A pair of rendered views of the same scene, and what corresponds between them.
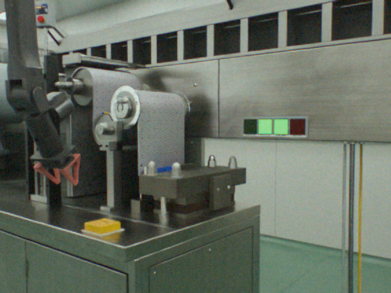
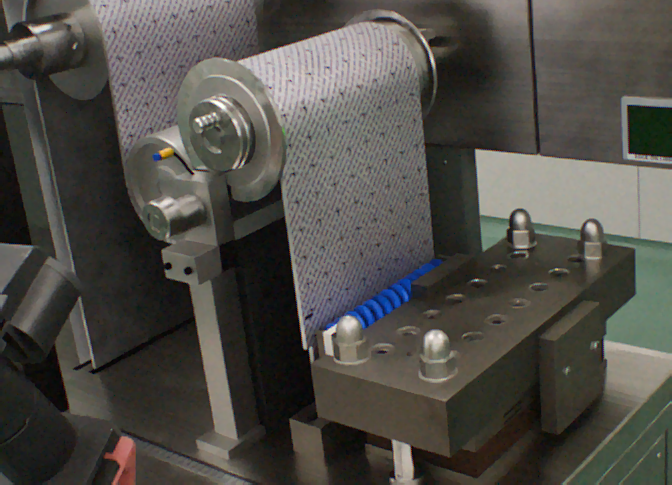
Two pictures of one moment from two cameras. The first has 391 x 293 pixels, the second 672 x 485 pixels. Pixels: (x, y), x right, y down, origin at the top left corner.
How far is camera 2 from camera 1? 46 cm
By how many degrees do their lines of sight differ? 17
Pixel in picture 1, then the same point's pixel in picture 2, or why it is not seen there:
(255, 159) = not seen: hidden behind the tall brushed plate
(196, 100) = (450, 29)
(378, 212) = not seen: outside the picture
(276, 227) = (642, 214)
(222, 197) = (578, 386)
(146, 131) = (313, 203)
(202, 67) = not seen: outside the picture
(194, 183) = (497, 380)
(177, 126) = (404, 144)
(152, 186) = (361, 404)
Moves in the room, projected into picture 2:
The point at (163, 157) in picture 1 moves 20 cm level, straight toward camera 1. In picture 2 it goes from (371, 261) to (392, 340)
